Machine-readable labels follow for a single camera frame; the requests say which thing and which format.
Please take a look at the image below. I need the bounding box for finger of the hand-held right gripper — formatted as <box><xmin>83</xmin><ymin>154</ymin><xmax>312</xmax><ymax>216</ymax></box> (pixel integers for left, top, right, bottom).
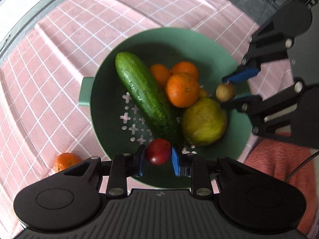
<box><xmin>222</xmin><ymin>21</ymin><xmax>294</xmax><ymax>84</ymax></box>
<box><xmin>221</xmin><ymin>78</ymin><xmax>307</xmax><ymax>136</ymax></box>

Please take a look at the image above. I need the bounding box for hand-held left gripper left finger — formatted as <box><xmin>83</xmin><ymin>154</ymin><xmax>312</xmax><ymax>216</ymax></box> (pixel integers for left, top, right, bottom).
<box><xmin>63</xmin><ymin>144</ymin><xmax>147</xmax><ymax>197</ymax></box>

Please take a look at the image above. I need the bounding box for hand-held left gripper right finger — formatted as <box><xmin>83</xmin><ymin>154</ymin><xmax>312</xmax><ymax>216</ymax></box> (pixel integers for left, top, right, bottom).
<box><xmin>171</xmin><ymin>146</ymin><xmax>252</xmax><ymax>197</ymax></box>

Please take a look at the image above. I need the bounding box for red tomato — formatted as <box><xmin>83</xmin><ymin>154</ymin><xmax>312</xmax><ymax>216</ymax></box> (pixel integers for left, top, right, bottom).
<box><xmin>146</xmin><ymin>138</ymin><xmax>172</xmax><ymax>165</ymax></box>

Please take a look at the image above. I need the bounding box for yellow-green pear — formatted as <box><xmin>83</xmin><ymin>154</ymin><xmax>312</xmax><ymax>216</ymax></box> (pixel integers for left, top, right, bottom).
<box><xmin>181</xmin><ymin>98</ymin><xmax>228</xmax><ymax>147</ymax></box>

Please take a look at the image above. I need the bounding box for green colander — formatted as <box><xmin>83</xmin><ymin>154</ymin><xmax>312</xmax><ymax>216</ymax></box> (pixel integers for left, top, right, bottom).
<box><xmin>78</xmin><ymin>27</ymin><xmax>252</xmax><ymax>188</ymax></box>

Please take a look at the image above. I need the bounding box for orange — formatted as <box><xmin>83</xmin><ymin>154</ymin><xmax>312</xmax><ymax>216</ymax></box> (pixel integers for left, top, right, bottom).
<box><xmin>150</xmin><ymin>64</ymin><xmax>171</xmax><ymax>89</ymax></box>
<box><xmin>166</xmin><ymin>73</ymin><xmax>200</xmax><ymax>108</ymax></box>
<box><xmin>171</xmin><ymin>61</ymin><xmax>199</xmax><ymax>81</ymax></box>
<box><xmin>55</xmin><ymin>153</ymin><xmax>83</xmax><ymax>173</ymax></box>

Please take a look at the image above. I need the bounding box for green cucumber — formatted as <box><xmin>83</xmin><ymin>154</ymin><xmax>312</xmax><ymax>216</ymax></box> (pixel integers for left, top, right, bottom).
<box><xmin>115</xmin><ymin>52</ymin><xmax>183</xmax><ymax>146</ymax></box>

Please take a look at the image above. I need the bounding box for red fleece clothing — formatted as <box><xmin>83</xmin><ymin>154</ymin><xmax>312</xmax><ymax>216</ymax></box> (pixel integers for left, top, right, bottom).
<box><xmin>244</xmin><ymin>132</ymin><xmax>319</xmax><ymax>237</ymax></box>

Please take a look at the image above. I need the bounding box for pink checked tablecloth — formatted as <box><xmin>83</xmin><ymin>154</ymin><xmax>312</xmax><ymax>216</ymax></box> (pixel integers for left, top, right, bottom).
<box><xmin>0</xmin><ymin>0</ymin><xmax>275</xmax><ymax>229</ymax></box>

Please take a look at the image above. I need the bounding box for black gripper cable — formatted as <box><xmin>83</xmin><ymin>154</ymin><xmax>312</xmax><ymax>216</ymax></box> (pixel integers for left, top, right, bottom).
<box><xmin>285</xmin><ymin>151</ymin><xmax>319</xmax><ymax>183</ymax></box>

